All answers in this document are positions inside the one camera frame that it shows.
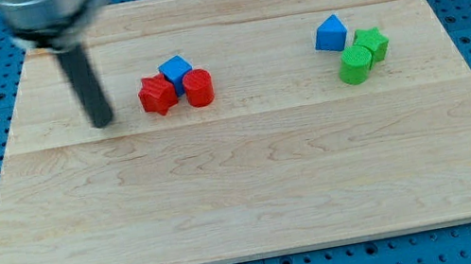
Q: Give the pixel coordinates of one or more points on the red star block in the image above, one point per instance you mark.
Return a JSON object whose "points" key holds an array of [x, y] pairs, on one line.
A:
{"points": [[157, 94]]}

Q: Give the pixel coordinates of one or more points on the blue cube block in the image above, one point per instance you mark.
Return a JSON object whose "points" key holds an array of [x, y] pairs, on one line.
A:
{"points": [[174, 70]]}

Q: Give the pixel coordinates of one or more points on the green star block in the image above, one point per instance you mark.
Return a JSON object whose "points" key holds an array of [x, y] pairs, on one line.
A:
{"points": [[373, 40]]}

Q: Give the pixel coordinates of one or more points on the light wooden board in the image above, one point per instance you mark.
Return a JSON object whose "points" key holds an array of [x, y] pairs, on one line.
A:
{"points": [[287, 158]]}

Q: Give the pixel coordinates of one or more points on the red cylinder block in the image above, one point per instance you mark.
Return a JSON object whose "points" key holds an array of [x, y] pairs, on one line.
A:
{"points": [[198, 88]]}

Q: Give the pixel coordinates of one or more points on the blue triangular prism block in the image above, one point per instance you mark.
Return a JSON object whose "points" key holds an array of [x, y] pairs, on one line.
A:
{"points": [[331, 34]]}

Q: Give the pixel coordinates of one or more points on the green cylinder block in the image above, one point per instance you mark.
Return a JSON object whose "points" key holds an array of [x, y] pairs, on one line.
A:
{"points": [[356, 62]]}

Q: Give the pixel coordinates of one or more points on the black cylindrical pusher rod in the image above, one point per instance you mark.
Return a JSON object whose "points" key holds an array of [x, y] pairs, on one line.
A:
{"points": [[80, 73]]}

